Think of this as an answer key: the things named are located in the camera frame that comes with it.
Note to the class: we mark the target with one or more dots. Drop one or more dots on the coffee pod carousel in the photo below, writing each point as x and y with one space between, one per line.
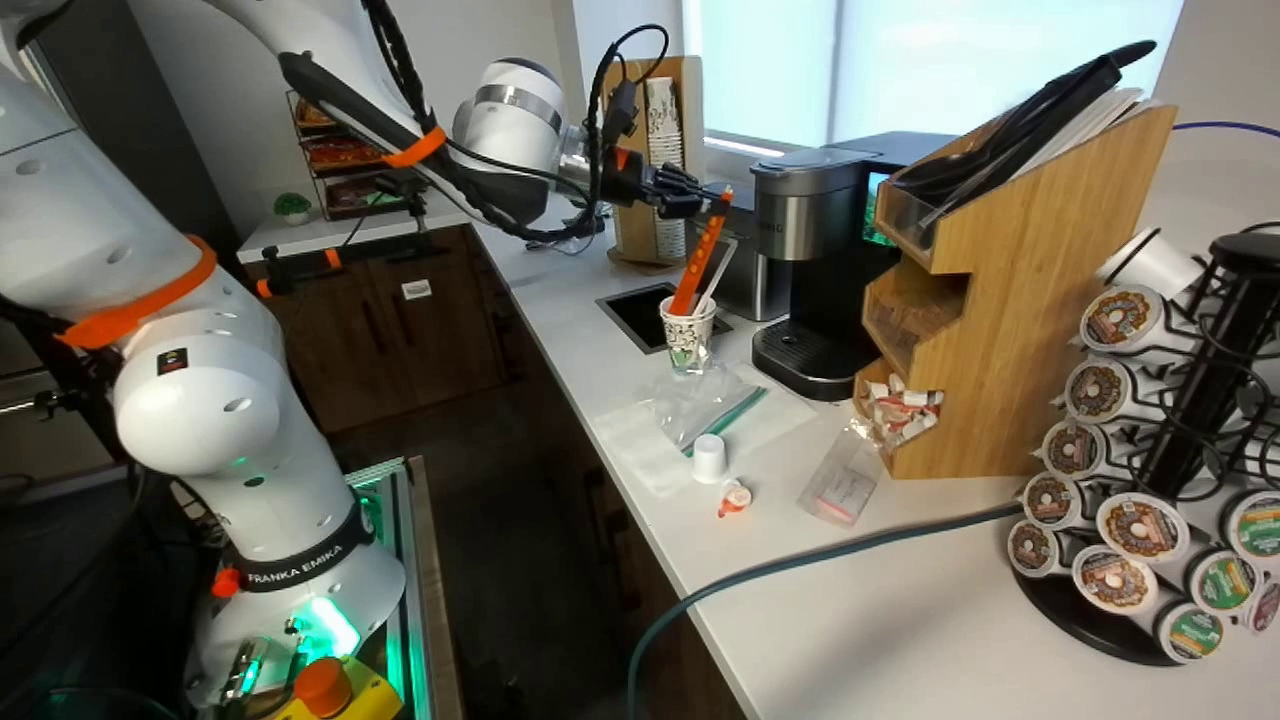
1148 525

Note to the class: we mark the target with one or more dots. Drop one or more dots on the clear sweetener packet bag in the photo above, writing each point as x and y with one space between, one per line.
844 479

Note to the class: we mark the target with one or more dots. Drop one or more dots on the wooden condiment organizer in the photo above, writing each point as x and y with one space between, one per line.
986 296

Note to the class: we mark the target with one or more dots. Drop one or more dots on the patterned paper cup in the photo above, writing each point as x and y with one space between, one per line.
690 339

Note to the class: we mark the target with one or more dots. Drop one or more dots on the red emergency stop button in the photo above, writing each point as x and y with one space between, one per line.
342 691

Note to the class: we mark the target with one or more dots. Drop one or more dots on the orange stick object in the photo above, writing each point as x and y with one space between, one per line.
700 256

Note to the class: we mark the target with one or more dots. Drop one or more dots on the small orange white piece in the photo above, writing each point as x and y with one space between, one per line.
739 498

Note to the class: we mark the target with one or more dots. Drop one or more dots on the black coffee machine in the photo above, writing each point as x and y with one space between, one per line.
814 215

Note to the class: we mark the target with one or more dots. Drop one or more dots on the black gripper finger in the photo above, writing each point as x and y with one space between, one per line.
700 200

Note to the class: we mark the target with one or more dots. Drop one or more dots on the small white cap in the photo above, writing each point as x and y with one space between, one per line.
711 457

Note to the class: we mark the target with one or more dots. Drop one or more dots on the wooden cup holder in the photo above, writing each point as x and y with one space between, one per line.
670 129

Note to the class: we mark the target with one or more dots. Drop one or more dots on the clear plastic bag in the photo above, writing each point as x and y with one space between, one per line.
704 407

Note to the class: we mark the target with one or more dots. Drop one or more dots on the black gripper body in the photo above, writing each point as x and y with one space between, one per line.
629 179

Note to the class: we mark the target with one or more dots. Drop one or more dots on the black utensils in organizer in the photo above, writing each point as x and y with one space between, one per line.
1018 135

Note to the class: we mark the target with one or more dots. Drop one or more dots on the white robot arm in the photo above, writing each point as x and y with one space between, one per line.
202 383

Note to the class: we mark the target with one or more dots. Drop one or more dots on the white straw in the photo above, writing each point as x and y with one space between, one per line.
720 269

